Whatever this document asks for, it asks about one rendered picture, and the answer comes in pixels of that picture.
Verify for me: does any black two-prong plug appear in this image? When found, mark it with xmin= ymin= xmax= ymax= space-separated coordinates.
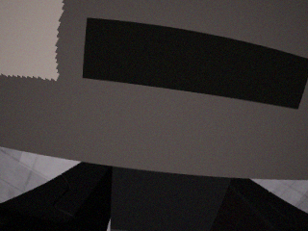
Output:
xmin=111 ymin=167 xmax=231 ymax=231

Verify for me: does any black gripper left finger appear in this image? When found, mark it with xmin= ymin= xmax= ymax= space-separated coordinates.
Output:
xmin=0 ymin=162 xmax=113 ymax=231

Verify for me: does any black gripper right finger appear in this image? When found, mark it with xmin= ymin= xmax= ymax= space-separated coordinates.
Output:
xmin=209 ymin=177 xmax=308 ymax=231

